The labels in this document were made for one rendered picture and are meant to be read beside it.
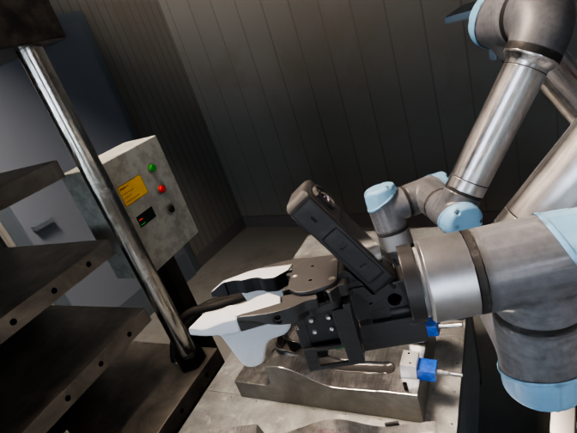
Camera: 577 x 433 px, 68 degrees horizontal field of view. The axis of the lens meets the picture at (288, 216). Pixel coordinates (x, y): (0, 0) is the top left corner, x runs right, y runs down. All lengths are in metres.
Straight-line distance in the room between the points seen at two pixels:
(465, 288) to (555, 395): 0.15
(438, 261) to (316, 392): 0.81
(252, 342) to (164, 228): 1.18
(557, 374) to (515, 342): 0.04
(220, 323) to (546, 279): 0.27
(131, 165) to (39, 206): 1.66
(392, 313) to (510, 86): 0.57
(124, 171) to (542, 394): 1.27
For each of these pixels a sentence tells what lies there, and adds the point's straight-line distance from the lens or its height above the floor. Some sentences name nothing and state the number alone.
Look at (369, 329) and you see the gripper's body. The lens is 0.41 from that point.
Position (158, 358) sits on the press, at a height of 0.79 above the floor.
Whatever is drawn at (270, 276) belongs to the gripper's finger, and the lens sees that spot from 0.43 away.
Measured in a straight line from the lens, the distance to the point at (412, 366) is 1.05.
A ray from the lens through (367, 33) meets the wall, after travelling 3.08.
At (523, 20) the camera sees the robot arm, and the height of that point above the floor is 1.56.
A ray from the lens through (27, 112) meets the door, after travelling 3.14.
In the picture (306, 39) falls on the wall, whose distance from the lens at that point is 3.27.
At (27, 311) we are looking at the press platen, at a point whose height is 1.26.
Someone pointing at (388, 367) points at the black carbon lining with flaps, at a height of 0.89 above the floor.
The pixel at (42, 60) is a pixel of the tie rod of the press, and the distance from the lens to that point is 1.23.
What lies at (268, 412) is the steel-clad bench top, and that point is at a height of 0.80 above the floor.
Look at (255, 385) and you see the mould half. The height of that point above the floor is 0.86.
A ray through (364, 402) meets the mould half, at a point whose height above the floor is 0.84.
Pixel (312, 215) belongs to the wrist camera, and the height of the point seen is 1.53.
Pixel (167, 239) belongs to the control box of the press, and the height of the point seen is 1.14.
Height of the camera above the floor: 1.68
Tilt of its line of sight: 23 degrees down
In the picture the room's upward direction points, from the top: 19 degrees counter-clockwise
